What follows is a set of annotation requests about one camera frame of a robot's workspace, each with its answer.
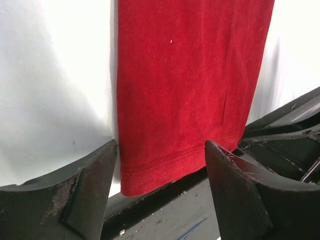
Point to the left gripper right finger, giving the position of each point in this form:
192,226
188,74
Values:
252,203

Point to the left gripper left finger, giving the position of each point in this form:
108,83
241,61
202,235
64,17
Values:
66,204

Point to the red t-shirt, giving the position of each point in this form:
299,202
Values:
187,72

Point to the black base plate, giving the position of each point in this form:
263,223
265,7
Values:
285,142

